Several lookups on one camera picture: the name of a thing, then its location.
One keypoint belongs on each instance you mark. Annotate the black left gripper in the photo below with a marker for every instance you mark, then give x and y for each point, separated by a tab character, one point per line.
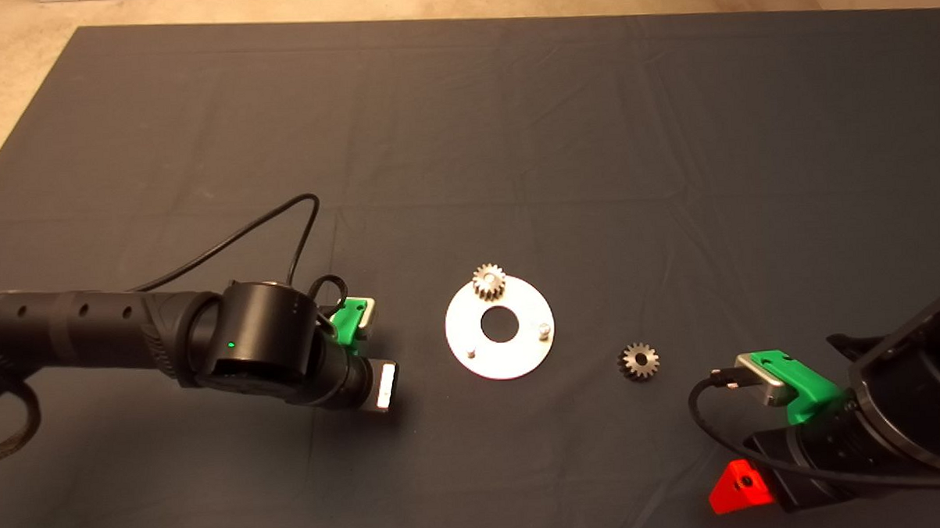
369	389

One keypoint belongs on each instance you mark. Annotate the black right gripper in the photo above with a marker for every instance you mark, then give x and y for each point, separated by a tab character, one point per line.
821	463

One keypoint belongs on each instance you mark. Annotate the small steel planetary gear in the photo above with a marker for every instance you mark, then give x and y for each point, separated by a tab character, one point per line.
482	287
630	364

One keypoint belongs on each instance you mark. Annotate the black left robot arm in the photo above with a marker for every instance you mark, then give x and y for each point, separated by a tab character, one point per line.
89	324

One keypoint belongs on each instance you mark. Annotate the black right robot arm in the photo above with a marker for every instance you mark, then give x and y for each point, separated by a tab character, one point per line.
927	373

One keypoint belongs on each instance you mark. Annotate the round metal carrier plate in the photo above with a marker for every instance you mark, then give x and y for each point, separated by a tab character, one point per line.
520	356

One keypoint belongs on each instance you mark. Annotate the dark grey table cloth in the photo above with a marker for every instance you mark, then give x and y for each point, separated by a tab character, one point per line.
670	171

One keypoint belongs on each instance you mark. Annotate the green left camera mount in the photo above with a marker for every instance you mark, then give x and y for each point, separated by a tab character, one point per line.
351	319

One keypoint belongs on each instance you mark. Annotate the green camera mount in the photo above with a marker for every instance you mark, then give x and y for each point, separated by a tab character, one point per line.
812	391
351	319

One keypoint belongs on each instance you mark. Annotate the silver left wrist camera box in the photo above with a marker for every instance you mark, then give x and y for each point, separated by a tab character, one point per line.
368	314

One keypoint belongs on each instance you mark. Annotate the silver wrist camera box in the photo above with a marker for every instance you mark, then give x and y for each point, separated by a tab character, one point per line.
767	380
368	314

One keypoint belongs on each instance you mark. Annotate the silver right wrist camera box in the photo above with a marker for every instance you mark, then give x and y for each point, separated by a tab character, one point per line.
767	380

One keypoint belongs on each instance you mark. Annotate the green right camera mount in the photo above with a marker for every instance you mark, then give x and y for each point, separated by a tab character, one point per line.
812	391

